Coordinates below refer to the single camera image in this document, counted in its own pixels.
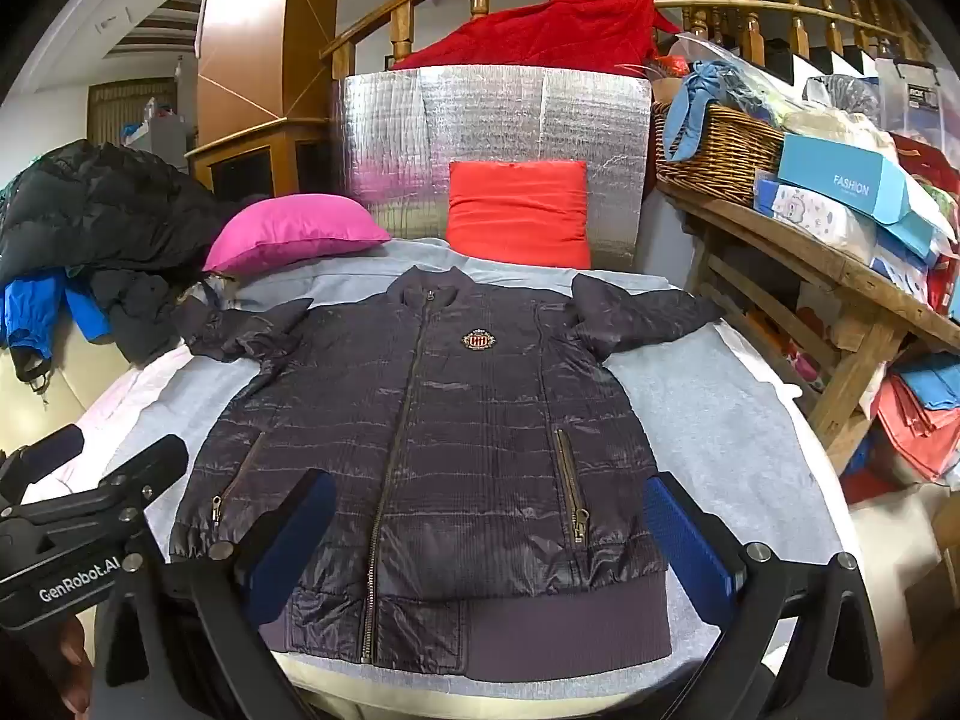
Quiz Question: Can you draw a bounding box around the white printed package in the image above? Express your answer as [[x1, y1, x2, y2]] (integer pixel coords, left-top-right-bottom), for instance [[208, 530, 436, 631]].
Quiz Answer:
[[754, 172, 878, 263]]

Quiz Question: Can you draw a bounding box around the clear plastic storage box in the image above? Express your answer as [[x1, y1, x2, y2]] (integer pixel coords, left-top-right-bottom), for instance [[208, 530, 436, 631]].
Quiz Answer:
[[874, 56, 960, 158]]

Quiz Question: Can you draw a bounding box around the wooden cabinet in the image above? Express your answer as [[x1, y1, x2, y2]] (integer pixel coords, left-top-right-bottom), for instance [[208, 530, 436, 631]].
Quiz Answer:
[[184, 0, 342, 203]]

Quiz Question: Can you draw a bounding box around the silver insulation mat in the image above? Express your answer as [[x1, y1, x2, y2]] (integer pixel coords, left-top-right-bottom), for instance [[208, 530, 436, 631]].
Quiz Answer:
[[341, 66, 653, 271]]

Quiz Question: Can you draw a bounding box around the wooden stair railing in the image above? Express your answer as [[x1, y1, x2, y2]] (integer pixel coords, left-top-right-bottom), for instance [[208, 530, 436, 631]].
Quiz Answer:
[[322, 0, 931, 80]]

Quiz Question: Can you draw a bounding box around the wicker basket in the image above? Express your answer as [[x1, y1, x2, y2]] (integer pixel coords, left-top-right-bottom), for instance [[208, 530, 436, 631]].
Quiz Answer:
[[652, 101, 785, 207]]

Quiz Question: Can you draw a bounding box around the pink pillow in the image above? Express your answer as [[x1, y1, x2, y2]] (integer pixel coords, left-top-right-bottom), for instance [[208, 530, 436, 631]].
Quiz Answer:
[[202, 193, 392, 275]]

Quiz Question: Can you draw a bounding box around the red pillow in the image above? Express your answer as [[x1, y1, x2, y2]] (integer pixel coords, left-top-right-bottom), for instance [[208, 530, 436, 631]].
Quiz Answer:
[[446, 160, 593, 269]]

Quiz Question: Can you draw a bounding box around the red blanket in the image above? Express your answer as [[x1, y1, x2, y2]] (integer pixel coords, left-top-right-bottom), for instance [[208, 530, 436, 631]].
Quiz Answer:
[[390, 0, 680, 76]]

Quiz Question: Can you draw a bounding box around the cream sofa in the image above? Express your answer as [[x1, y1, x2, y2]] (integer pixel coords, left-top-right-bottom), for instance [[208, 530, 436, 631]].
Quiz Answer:
[[0, 300, 151, 466]]

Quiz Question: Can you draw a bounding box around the grey blanket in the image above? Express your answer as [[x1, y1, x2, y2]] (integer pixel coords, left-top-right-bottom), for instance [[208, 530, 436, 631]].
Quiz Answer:
[[142, 236, 863, 691]]

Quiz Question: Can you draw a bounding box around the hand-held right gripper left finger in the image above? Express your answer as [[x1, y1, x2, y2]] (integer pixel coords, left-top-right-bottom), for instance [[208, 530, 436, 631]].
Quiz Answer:
[[94, 469, 336, 720]]

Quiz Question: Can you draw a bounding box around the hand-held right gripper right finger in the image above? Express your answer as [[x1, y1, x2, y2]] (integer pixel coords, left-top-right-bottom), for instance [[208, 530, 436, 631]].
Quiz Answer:
[[645, 472, 886, 720]]

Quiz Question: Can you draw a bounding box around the stack of folded cloths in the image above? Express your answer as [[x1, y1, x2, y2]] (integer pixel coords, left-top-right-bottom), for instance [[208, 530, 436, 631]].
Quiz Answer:
[[870, 356, 960, 481]]

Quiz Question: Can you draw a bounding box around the person's left hand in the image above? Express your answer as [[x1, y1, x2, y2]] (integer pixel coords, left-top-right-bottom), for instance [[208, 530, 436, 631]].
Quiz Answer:
[[45, 615, 95, 715]]

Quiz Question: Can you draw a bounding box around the red bag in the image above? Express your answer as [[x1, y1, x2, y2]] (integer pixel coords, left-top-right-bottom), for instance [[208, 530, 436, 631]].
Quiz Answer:
[[892, 131, 960, 308]]

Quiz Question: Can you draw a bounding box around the clear plastic bag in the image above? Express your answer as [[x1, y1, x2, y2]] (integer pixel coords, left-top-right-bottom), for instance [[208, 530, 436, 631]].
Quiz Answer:
[[784, 75, 901, 166]]

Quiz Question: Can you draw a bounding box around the brown cardboard box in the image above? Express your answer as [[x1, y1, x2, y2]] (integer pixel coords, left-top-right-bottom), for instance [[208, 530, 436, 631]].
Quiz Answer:
[[900, 487, 960, 653]]

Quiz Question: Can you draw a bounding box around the dark quilted jacket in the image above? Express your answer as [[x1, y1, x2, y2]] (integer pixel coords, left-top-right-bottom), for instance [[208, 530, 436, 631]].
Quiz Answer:
[[169, 266, 725, 676]]

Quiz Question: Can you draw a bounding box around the black down jacket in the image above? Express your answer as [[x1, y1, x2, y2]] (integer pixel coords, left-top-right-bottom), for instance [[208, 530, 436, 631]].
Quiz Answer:
[[0, 139, 241, 361]]

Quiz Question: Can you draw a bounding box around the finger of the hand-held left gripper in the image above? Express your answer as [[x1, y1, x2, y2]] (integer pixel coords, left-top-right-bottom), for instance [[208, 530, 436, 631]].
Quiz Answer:
[[0, 424, 85, 477], [22, 433, 190, 515]]

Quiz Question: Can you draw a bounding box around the light blue cardboard box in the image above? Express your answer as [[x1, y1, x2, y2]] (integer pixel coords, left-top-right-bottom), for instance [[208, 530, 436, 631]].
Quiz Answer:
[[776, 131, 935, 230]]

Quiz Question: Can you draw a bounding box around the wooden table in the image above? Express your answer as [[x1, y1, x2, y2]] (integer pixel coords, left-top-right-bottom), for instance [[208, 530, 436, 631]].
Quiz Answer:
[[656, 176, 960, 477]]

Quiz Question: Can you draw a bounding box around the blue jacket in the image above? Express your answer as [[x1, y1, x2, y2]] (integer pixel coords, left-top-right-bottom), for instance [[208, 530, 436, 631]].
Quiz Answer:
[[0, 274, 113, 383]]

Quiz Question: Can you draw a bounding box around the blue cloth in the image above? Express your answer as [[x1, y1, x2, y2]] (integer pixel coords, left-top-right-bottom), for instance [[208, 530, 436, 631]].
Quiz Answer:
[[664, 60, 773, 162]]

